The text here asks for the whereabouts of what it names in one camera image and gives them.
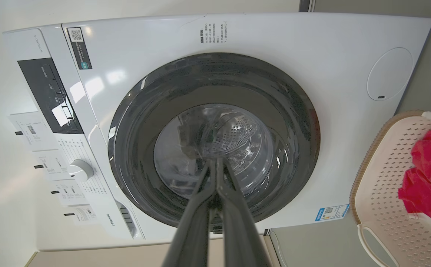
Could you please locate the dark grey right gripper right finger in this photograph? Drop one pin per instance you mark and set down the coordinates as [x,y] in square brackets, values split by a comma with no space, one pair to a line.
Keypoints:
[239,230]

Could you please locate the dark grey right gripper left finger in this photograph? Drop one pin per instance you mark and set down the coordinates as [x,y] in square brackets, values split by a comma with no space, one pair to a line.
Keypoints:
[195,226]

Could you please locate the cream perforated laundry basket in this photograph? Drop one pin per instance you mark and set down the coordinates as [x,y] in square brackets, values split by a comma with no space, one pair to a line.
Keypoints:
[382,178]

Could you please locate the white detergent drawer front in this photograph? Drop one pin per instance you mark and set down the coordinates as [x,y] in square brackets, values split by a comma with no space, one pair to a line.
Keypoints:
[120,218]

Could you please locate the beige cabinet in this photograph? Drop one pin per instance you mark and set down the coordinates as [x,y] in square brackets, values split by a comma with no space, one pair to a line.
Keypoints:
[108,257]

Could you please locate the blue energy label sticker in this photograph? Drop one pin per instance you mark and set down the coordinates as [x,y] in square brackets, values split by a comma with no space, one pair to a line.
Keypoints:
[332,213]

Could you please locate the dark round washer door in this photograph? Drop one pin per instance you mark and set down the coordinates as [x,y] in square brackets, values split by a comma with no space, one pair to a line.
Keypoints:
[145,122]

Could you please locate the white round control knob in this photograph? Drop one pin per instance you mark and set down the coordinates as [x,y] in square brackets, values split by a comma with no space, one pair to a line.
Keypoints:
[80,170]

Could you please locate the large white paper note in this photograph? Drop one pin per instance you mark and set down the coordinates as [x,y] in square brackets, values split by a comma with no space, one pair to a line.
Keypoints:
[30,129]

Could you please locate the white front-load washing machine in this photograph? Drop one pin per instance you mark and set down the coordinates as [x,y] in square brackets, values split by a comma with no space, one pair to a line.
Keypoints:
[274,40]

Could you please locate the red garment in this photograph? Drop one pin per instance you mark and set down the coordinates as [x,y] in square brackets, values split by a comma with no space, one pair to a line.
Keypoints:
[428,185]

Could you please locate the black washer display panel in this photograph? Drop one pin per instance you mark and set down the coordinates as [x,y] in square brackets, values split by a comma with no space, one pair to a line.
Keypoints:
[48,92]

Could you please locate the black QR code sticker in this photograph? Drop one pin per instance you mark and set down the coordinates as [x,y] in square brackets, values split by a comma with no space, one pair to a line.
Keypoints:
[80,48]

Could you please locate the round white filter cover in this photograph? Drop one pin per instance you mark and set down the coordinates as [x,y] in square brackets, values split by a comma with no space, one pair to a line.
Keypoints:
[389,74]

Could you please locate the dark baseboard strip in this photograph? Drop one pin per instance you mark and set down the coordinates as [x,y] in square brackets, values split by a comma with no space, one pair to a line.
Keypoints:
[306,5]

